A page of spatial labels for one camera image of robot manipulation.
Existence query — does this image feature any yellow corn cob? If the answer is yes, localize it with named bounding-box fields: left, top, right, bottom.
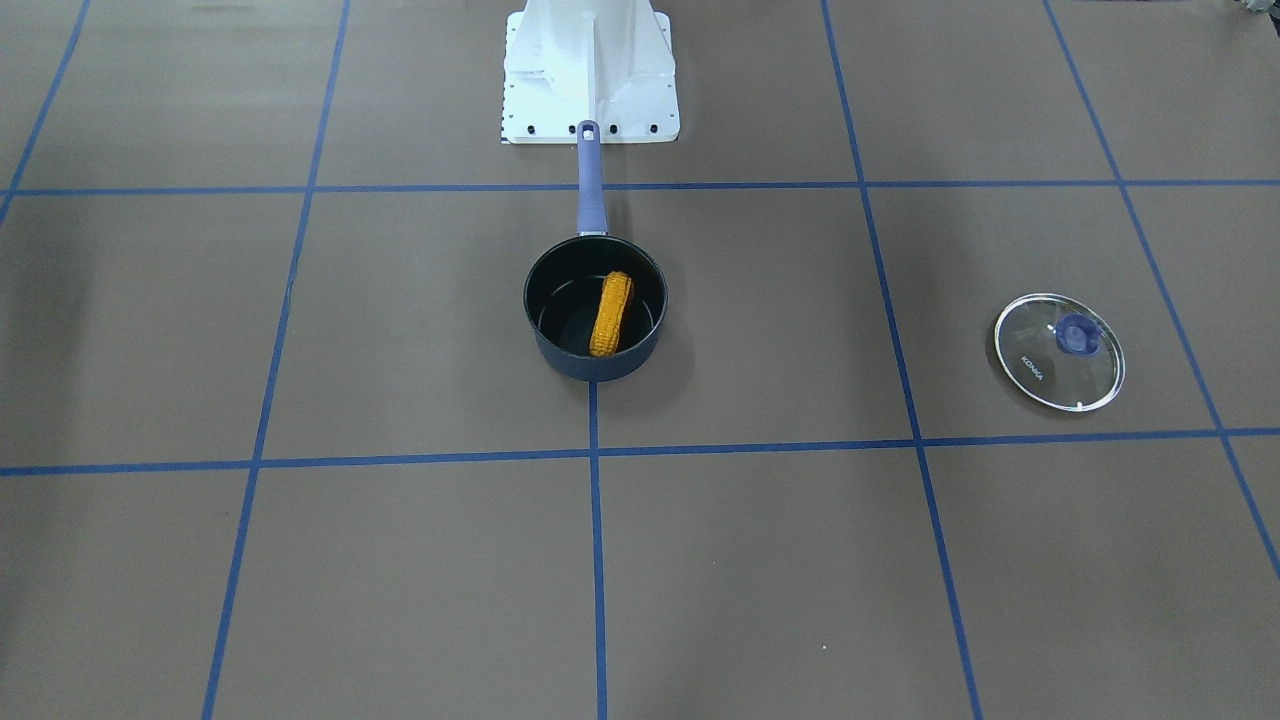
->
left=588, top=272, right=635, bottom=357

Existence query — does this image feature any glass pot lid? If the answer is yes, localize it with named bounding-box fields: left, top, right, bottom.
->
left=992, top=292, right=1126, bottom=413

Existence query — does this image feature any dark blue saucepan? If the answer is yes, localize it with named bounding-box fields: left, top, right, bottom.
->
left=522, top=120, right=668, bottom=383

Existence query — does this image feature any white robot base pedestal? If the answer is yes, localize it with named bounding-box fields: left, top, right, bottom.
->
left=500, top=1, right=681, bottom=145

